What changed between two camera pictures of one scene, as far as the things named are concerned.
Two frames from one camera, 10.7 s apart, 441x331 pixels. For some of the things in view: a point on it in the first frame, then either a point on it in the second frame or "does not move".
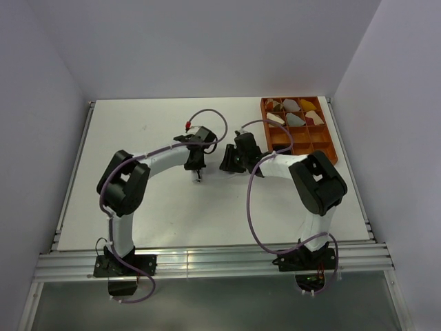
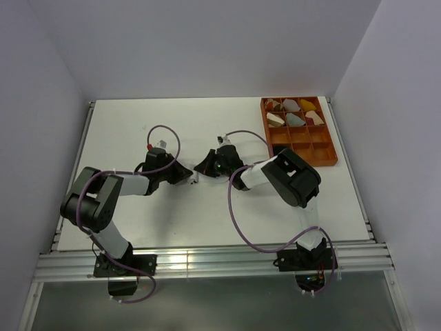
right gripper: [228, 164] → [206, 166]
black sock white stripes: [280, 147] does not move
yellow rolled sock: [306, 105] does not move
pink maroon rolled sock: [313, 119] does not move
